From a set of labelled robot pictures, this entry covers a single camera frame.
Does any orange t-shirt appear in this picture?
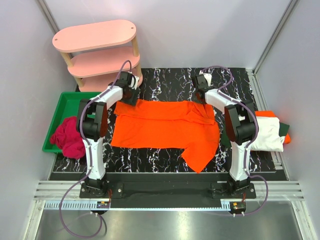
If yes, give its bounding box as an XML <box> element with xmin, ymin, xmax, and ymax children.
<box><xmin>255</xmin><ymin>110</ymin><xmax>291</xmax><ymax>144</ymax></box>
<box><xmin>110</xmin><ymin>99</ymin><xmax>220</xmax><ymax>173</ymax></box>

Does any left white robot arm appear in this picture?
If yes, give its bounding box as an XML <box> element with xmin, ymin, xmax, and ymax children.
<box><xmin>76</xmin><ymin>71</ymin><xmax>141</xmax><ymax>197</ymax></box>

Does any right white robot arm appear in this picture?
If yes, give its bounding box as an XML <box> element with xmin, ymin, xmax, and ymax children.
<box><xmin>191</xmin><ymin>73</ymin><xmax>259</xmax><ymax>195</ymax></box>

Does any black marble pattern mat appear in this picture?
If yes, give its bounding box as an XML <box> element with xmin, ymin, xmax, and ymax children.
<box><xmin>52</xmin><ymin>68</ymin><xmax>276</xmax><ymax>174</ymax></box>

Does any pink three-tier shelf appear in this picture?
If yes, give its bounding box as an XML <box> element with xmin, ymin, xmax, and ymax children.
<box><xmin>52</xmin><ymin>19</ymin><xmax>143</xmax><ymax>92</ymax></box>

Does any green plastic bin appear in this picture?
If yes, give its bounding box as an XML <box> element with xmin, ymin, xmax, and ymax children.
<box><xmin>42</xmin><ymin>91</ymin><xmax>99</xmax><ymax>154</ymax></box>

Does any folded orange t-shirt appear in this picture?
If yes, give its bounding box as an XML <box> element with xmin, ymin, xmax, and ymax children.
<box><xmin>255</xmin><ymin>110</ymin><xmax>291</xmax><ymax>144</ymax></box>

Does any crumpled red t-shirt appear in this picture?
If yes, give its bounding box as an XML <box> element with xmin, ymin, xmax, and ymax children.
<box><xmin>49</xmin><ymin>116</ymin><xmax>86</xmax><ymax>159</ymax></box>

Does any folded dark green t-shirt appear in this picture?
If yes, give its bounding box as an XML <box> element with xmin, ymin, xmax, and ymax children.
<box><xmin>220</xmin><ymin>122</ymin><xmax>291</xmax><ymax>148</ymax></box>

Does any left orange connector box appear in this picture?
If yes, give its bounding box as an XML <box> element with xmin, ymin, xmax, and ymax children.
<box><xmin>96</xmin><ymin>201</ymin><xmax>111</xmax><ymax>209</ymax></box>

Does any orange connector box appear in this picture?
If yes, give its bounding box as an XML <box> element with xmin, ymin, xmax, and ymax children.
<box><xmin>96</xmin><ymin>201</ymin><xmax>111</xmax><ymax>209</ymax></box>
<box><xmin>229</xmin><ymin>201</ymin><xmax>247</xmax><ymax>215</ymax></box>

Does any right orange connector box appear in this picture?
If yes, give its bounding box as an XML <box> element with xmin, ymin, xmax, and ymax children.
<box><xmin>229</xmin><ymin>201</ymin><xmax>247</xmax><ymax>215</ymax></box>

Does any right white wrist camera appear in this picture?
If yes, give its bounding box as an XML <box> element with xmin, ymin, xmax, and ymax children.
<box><xmin>203</xmin><ymin>73</ymin><xmax>212</xmax><ymax>86</ymax></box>

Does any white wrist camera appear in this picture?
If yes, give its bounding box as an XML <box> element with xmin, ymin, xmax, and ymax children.
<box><xmin>129</xmin><ymin>72</ymin><xmax>140</xmax><ymax>90</ymax></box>
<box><xmin>203</xmin><ymin>73</ymin><xmax>212</xmax><ymax>86</ymax></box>

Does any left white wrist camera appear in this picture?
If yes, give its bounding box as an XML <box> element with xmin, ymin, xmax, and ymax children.
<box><xmin>129</xmin><ymin>72</ymin><xmax>140</xmax><ymax>90</ymax></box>

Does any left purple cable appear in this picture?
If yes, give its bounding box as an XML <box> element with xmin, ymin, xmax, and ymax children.
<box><xmin>59</xmin><ymin>59</ymin><xmax>133</xmax><ymax>238</ymax></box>

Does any purple cable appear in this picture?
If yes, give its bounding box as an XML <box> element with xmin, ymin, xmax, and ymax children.
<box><xmin>59</xmin><ymin>59</ymin><xmax>133</xmax><ymax>238</ymax></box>
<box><xmin>201</xmin><ymin>65</ymin><xmax>270</xmax><ymax>216</ymax></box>

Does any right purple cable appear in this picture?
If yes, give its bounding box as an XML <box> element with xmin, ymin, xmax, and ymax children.
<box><xmin>201</xmin><ymin>65</ymin><xmax>270</xmax><ymax>216</ymax></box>

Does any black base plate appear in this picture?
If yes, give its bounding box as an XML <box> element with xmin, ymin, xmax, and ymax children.
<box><xmin>79</xmin><ymin>172</ymin><xmax>256</xmax><ymax>199</ymax></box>

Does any aluminium frame rail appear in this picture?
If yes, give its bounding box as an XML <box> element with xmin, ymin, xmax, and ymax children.
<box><xmin>33</xmin><ymin>181</ymin><xmax>304</xmax><ymax>212</ymax></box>

